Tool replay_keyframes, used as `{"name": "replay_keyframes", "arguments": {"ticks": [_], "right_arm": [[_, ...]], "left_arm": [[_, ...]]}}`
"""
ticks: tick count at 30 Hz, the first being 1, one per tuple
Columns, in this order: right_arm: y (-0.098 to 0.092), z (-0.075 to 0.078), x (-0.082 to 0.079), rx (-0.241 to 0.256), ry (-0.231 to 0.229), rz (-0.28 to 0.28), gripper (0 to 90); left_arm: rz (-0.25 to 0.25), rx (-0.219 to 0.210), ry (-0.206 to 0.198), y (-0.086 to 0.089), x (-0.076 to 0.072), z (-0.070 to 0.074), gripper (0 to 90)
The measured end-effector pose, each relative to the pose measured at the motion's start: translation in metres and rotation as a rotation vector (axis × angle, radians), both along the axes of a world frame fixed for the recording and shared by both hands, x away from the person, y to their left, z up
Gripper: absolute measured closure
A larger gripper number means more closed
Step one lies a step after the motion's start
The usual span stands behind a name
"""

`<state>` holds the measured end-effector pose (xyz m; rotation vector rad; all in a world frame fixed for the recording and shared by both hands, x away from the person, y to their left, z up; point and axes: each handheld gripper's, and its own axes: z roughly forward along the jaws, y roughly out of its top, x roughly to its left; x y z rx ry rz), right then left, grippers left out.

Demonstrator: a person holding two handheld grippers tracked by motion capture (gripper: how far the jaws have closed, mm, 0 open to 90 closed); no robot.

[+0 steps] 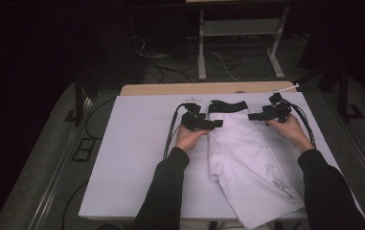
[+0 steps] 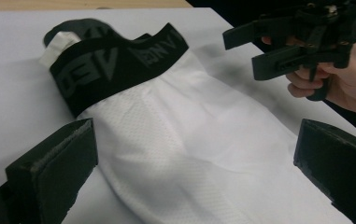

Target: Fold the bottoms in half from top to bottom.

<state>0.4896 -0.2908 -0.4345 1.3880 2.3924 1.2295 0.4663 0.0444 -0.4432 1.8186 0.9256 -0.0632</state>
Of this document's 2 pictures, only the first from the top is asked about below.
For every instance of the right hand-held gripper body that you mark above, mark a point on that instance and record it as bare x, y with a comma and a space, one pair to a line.
277, 110

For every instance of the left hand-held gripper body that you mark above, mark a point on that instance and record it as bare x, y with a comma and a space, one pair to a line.
194, 116

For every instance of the white shorts with black waistband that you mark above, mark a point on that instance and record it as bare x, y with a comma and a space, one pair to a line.
244, 153

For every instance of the person's left hand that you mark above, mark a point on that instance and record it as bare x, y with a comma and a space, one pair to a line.
188, 137

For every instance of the person's right hand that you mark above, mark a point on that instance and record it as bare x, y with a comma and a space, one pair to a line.
290, 131

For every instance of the thin white rod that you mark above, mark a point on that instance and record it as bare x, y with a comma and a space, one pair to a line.
284, 88

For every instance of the black metal stand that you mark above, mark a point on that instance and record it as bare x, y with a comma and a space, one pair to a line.
346, 96
79, 96

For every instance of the white table mat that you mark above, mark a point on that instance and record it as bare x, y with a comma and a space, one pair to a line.
132, 159

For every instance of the white metal stand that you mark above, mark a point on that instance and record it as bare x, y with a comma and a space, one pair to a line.
240, 28

